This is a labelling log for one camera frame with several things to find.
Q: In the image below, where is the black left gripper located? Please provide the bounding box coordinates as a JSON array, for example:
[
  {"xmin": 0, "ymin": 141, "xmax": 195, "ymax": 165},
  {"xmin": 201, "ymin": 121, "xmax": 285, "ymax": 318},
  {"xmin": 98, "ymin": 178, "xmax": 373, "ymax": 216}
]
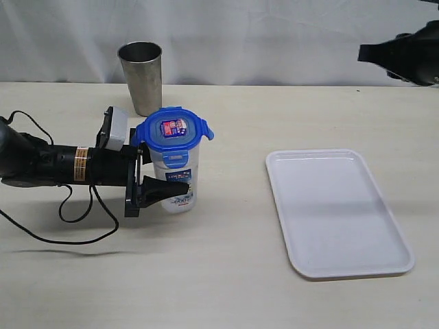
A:
[{"xmin": 89, "ymin": 107, "xmax": 189, "ymax": 218}]

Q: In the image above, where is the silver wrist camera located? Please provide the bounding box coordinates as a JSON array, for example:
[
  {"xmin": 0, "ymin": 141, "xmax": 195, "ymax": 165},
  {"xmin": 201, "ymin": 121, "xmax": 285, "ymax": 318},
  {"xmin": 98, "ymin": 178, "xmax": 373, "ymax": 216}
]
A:
[{"xmin": 104, "ymin": 106, "xmax": 128, "ymax": 151}]

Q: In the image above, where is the blue plastic lid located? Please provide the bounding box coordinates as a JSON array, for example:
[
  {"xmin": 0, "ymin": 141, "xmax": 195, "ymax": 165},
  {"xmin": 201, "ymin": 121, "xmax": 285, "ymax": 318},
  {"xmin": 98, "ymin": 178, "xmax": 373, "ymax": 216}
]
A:
[{"xmin": 130, "ymin": 106, "xmax": 214, "ymax": 169}]

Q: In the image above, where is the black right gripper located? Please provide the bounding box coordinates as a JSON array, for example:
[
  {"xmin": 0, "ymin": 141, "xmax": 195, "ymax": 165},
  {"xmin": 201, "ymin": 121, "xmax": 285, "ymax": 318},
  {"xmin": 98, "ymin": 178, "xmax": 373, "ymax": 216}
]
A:
[{"xmin": 357, "ymin": 20, "xmax": 438, "ymax": 86}]

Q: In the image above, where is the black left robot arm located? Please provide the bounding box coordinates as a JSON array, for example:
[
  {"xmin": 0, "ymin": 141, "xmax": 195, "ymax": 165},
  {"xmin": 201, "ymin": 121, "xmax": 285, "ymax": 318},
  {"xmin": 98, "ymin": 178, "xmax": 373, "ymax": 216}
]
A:
[{"xmin": 1, "ymin": 106, "xmax": 189, "ymax": 217}]

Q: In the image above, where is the white plastic tray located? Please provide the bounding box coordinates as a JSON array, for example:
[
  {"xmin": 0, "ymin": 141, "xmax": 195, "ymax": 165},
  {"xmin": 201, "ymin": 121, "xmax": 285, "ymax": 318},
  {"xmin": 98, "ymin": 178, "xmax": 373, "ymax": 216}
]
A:
[{"xmin": 265, "ymin": 149, "xmax": 415, "ymax": 280}]

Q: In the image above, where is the stainless steel cup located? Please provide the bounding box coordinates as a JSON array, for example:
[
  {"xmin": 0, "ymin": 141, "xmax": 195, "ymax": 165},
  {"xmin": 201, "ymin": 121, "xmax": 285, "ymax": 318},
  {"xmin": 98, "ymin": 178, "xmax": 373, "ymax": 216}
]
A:
[{"xmin": 117, "ymin": 41, "xmax": 162, "ymax": 117}]

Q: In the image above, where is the clear plastic tall container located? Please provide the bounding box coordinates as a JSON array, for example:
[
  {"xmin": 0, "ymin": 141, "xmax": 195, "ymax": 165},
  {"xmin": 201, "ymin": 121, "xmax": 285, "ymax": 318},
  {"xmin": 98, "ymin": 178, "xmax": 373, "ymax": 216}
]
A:
[{"xmin": 150, "ymin": 146, "xmax": 199, "ymax": 213}]

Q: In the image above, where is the white curtain backdrop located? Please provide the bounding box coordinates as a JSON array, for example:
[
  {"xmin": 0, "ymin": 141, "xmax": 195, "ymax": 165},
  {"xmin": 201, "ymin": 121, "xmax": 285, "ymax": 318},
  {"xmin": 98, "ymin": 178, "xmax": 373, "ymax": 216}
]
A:
[{"xmin": 1, "ymin": 1, "xmax": 438, "ymax": 86}]

